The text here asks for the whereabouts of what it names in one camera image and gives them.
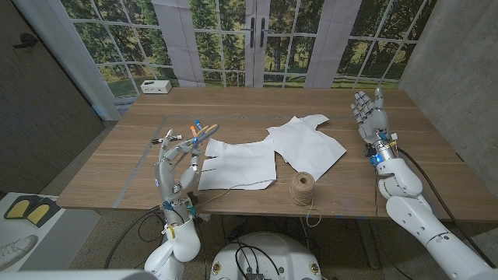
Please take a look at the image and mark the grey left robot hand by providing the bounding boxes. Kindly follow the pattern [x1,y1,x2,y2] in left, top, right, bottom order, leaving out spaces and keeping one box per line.
[154,129,203,225]

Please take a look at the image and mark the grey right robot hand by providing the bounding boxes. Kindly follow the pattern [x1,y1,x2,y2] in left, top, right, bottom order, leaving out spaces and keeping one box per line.
[349,87,398,166]

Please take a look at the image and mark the grey scissors with orange handles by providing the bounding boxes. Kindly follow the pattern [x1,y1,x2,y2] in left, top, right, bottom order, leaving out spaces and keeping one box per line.
[170,123,220,172]

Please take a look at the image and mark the black dry erase marker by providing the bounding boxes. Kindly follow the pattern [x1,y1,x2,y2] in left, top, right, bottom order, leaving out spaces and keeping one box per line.
[150,135,183,145]

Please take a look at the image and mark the creased white paper sheet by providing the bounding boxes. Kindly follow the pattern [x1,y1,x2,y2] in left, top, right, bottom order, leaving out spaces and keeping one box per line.
[266,114,347,182]

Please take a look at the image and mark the white paper sheet with slits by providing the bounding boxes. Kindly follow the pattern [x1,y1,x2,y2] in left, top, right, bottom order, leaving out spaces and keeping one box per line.
[197,138,278,191]

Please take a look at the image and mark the white power strip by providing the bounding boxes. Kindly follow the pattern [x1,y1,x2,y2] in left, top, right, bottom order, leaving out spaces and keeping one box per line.
[139,79,173,95]

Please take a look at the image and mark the brown twine ball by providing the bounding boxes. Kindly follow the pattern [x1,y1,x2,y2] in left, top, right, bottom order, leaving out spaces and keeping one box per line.
[194,171,323,229]

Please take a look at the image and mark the white floor mat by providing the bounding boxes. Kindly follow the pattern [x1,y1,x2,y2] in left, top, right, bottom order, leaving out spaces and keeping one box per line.
[0,192,102,272]

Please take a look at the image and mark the printed window backdrop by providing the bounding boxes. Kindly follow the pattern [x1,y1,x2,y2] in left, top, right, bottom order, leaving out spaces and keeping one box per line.
[11,0,439,121]

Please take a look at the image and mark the metal table leg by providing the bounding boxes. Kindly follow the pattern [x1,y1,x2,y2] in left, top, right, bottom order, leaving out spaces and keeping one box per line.
[356,219,381,270]

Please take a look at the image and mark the yellow black insole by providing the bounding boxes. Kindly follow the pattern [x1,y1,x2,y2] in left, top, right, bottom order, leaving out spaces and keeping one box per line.
[26,198,61,226]
[3,195,31,221]

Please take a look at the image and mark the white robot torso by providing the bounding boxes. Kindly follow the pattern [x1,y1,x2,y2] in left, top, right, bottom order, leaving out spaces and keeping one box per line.
[209,232,323,280]

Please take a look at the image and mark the white sneaker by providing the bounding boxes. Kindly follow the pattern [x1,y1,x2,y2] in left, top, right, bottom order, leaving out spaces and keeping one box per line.
[0,234,39,270]

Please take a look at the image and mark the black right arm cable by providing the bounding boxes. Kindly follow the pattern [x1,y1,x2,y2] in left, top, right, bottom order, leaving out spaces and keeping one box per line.
[396,147,497,269]

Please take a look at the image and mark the black wall door handle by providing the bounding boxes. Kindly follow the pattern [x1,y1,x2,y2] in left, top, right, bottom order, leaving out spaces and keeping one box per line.
[12,33,39,50]

